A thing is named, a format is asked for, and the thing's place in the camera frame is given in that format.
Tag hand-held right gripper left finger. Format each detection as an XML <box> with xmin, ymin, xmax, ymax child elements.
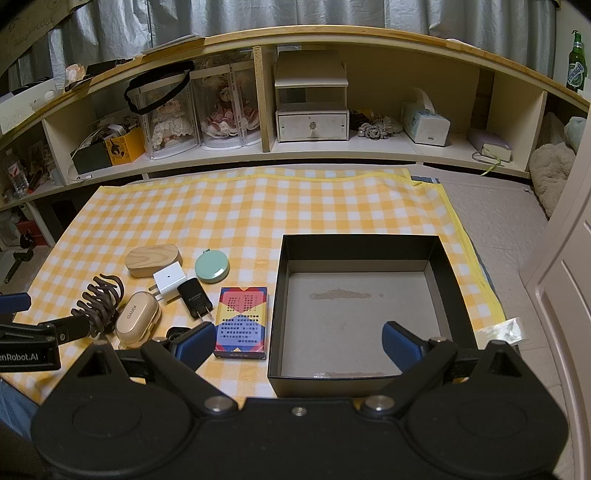
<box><xmin>71</xmin><ymin>322</ymin><xmax>241</xmax><ymax>418</ymax></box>

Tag white cardboard box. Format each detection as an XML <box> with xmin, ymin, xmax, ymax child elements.
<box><xmin>0</xmin><ymin>78</ymin><xmax>58</xmax><ymax>134</ymax></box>

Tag green round compact case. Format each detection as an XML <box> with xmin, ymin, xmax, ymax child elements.
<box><xmin>194</xmin><ymin>249</ymin><xmax>230</xmax><ymax>283</ymax></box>

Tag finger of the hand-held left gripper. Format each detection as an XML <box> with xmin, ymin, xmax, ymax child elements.
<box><xmin>0</xmin><ymin>292</ymin><xmax>32</xmax><ymax>319</ymax></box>
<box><xmin>0</xmin><ymin>317</ymin><xmax>92</xmax><ymax>345</ymax></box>

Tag low wooden shelf unit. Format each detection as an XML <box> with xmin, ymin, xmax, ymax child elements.
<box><xmin>0</xmin><ymin>25</ymin><xmax>591</xmax><ymax>217</ymax></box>

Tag beige fluffy plush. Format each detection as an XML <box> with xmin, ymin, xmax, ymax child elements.
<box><xmin>529</xmin><ymin>143</ymin><xmax>578</xmax><ymax>217</ymax></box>

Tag green glass bottle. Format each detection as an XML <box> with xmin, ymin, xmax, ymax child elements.
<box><xmin>566</xmin><ymin>30</ymin><xmax>587</xmax><ymax>92</ymax></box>

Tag beige earbud case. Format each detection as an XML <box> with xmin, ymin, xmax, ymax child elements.
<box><xmin>115</xmin><ymin>291</ymin><xmax>163</xmax><ymax>349</ymax></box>

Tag clear case with red doll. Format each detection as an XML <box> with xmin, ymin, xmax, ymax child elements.
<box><xmin>191</xmin><ymin>60</ymin><xmax>266</xmax><ymax>151</ymax></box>

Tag yellow checkered mat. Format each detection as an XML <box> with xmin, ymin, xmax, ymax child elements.
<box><xmin>0</xmin><ymin>167</ymin><xmax>509</xmax><ymax>407</ymax></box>

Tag yellow cartoon box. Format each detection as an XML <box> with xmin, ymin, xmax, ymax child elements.
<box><xmin>105</xmin><ymin>127</ymin><xmax>146</xmax><ymax>166</ymax></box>

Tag red storage box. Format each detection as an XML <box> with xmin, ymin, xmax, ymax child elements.
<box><xmin>16</xmin><ymin>220</ymin><xmax>49</xmax><ymax>247</ymax></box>

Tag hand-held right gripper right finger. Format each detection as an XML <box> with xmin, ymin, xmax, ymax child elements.
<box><xmin>358</xmin><ymin>320</ymin><xmax>527</xmax><ymax>418</ymax></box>

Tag clear tape strip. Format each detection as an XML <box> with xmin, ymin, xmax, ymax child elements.
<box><xmin>480</xmin><ymin>318</ymin><xmax>527</xmax><ymax>344</ymax></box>

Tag clear case with white doll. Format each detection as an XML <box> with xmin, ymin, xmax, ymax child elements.
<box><xmin>136</xmin><ymin>69</ymin><xmax>201</xmax><ymax>160</ymax></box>

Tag black cardboard box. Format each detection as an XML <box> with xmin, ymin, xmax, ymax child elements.
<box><xmin>267</xmin><ymin>234</ymin><xmax>476</xmax><ymax>398</ymax></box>

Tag brown hair claw clip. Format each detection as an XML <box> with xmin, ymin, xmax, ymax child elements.
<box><xmin>70</xmin><ymin>273</ymin><xmax>126</xmax><ymax>340</ymax></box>

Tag grey curtain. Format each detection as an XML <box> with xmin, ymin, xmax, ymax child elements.
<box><xmin>0</xmin><ymin>0</ymin><xmax>578</xmax><ymax>93</ymax></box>

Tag clear water bottle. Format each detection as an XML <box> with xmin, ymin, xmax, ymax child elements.
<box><xmin>4</xmin><ymin>150</ymin><xmax>29</xmax><ymax>197</ymax></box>

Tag white papers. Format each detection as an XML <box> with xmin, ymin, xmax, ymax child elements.
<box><xmin>141</xmin><ymin>34</ymin><xmax>206</xmax><ymax>56</ymax></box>

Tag grey scrunchie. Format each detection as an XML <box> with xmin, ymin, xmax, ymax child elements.
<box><xmin>358</xmin><ymin>115</ymin><xmax>404</xmax><ymax>140</ymax></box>

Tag black storage box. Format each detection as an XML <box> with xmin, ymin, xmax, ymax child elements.
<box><xmin>71</xmin><ymin>141</ymin><xmax>114</xmax><ymax>175</ymax></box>

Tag pale blue tissue box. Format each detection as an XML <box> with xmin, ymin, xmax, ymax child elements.
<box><xmin>401</xmin><ymin>88</ymin><xmax>452</xmax><ymax>147</ymax></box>

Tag white desktop drawer organizer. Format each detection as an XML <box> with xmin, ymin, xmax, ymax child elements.
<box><xmin>274</xmin><ymin>50</ymin><xmax>350</xmax><ymax>143</ymax></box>

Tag white panel door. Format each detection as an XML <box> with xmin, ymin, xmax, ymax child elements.
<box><xmin>519</xmin><ymin>203</ymin><xmax>591</xmax><ymax>480</ymax></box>

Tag colourful patterned card box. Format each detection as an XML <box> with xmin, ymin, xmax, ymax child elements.
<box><xmin>213</xmin><ymin>286</ymin><xmax>269</xmax><ymax>361</ymax></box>

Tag person's blue jeans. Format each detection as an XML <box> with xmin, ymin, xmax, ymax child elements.
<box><xmin>0</xmin><ymin>381</ymin><xmax>40</xmax><ymax>435</ymax></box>

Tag wooden round lid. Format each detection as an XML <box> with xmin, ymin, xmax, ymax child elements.
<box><xmin>125</xmin><ymin>244</ymin><xmax>184</xmax><ymax>278</ymax></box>

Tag pale green plush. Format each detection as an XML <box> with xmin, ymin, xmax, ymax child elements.
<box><xmin>564</xmin><ymin>116</ymin><xmax>589</xmax><ymax>153</ymax></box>

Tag black headband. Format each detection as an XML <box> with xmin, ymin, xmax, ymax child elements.
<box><xmin>124</xmin><ymin>61</ymin><xmax>195</xmax><ymax>116</ymax></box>

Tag white plug charger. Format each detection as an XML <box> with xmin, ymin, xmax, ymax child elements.
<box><xmin>148</xmin><ymin>261</ymin><xmax>188</xmax><ymax>303</ymax></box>

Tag black plug charger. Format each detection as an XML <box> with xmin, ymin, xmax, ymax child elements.
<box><xmin>177</xmin><ymin>278</ymin><xmax>215</xmax><ymax>322</ymax></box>

